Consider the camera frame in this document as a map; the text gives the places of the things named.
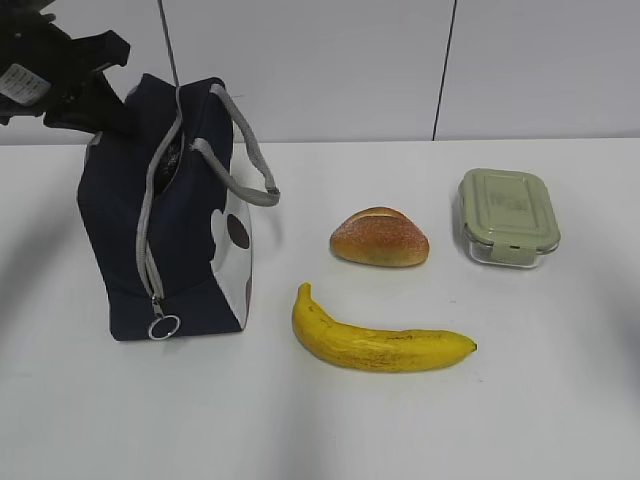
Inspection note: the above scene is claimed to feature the navy blue lunch bag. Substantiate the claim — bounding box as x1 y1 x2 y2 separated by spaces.
77 75 280 341

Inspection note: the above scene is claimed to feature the green lid glass food container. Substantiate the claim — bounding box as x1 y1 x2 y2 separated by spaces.
458 168 561 269

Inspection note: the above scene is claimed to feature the yellow banana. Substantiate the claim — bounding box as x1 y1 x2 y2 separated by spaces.
292 283 477 373

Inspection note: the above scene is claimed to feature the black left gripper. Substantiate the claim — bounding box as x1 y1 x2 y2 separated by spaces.
1 1 138 136

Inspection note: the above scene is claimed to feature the brown bread roll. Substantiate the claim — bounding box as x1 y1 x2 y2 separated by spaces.
329 207 430 268

